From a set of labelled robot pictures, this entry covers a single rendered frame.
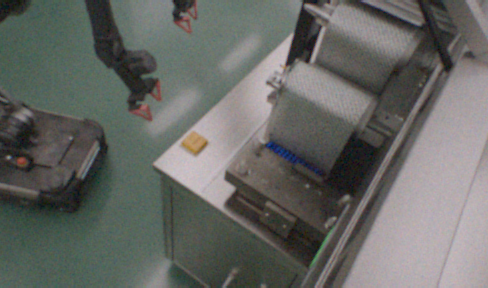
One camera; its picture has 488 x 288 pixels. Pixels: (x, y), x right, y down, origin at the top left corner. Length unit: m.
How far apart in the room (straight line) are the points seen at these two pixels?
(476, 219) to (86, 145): 1.93
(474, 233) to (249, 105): 1.01
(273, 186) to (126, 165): 1.43
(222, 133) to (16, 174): 1.20
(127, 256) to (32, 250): 0.47
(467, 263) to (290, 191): 0.58
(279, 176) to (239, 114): 0.41
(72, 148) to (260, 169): 1.33
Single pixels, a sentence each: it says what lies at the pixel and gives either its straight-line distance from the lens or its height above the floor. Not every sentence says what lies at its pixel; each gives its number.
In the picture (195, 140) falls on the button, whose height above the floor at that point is 0.92.
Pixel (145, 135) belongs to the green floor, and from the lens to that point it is 2.62.
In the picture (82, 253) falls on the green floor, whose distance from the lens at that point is 2.25.
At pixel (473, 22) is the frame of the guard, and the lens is 0.75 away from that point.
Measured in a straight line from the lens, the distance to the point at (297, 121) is 1.19.
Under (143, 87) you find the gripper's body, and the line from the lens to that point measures 1.27.
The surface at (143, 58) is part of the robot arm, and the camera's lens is 1.18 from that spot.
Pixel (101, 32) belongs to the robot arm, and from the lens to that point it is 1.17.
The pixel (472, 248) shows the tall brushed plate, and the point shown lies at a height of 1.44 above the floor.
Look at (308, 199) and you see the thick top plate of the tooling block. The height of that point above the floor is 1.03.
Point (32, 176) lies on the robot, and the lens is 2.26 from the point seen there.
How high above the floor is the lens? 2.03
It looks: 52 degrees down
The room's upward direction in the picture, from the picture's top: 12 degrees clockwise
